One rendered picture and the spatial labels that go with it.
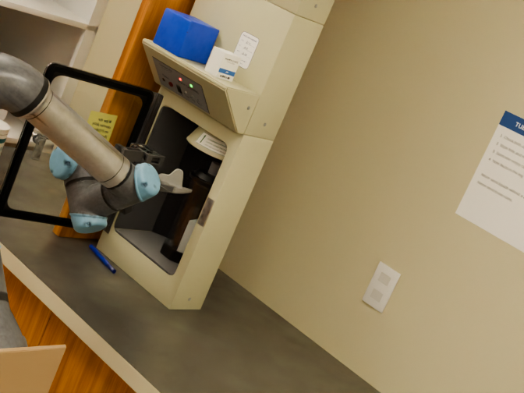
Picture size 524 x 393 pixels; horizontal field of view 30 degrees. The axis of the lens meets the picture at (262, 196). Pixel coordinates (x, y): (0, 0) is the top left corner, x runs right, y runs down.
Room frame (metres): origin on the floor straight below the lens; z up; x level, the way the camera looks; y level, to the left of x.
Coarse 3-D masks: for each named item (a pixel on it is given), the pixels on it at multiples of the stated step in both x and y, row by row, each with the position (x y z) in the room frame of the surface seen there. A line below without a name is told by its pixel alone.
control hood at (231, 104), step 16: (144, 48) 2.36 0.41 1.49; (160, 48) 2.31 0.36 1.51; (176, 64) 2.27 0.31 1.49; (192, 64) 2.27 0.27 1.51; (208, 80) 2.20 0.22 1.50; (224, 80) 2.23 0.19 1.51; (208, 96) 2.24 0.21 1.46; (224, 96) 2.18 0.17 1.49; (240, 96) 2.20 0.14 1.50; (256, 96) 2.24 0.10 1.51; (224, 112) 2.22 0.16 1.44; (240, 112) 2.21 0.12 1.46; (240, 128) 2.23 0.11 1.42
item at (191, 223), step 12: (192, 180) 2.39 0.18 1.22; (192, 192) 2.38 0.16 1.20; (204, 192) 2.37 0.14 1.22; (180, 204) 2.41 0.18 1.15; (192, 204) 2.37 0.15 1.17; (180, 216) 2.38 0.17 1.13; (192, 216) 2.37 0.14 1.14; (180, 228) 2.37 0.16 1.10; (192, 228) 2.37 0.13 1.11; (168, 240) 2.39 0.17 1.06; (180, 240) 2.37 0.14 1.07; (180, 252) 2.37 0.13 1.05
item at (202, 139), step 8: (200, 128) 2.38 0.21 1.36; (192, 136) 2.37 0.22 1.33; (200, 136) 2.35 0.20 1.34; (208, 136) 2.35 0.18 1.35; (192, 144) 2.35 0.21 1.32; (200, 144) 2.34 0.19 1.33; (208, 144) 2.34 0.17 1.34; (216, 144) 2.34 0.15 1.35; (224, 144) 2.34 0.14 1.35; (208, 152) 2.33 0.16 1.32; (216, 152) 2.33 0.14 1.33; (224, 152) 2.33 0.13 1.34
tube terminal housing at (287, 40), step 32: (224, 0) 2.39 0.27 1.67; (256, 0) 2.33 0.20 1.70; (224, 32) 2.36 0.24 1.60; (256, 32) 2.30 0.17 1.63; (288, 32) 2.25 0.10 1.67; (320, 32) 2.33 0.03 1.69; (256, 64) 2.28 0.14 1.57; (288, 64) 2.28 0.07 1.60; (288, 96) 2.32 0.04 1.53; (224, 128) 2.29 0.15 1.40; (256, 128) 2.27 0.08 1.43; (224, 160) 2.26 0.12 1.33; (256, 160) 2.31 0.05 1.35; (224, 192) 2.26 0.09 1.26; (224, 224) 2.30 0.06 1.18; (128, 256) 2.37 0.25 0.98; (192, 256) 2.25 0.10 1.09; (160, 288) 2.28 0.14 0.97; (192, 288) 2.28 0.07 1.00
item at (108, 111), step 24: (72, 96) 2.28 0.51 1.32; (96, 96) 2.32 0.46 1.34; (120, 96) 2.36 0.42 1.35; (96, 120) 2.34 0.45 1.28; (120, 120) 2.38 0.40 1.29; (48, 144) 2.27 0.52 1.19; (24, 168) 2.24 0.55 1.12; (48, 168) 2.29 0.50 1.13; (0, 192) 2.22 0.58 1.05; (24, 192) 2.26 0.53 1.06; (48, 192) 2.30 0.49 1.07
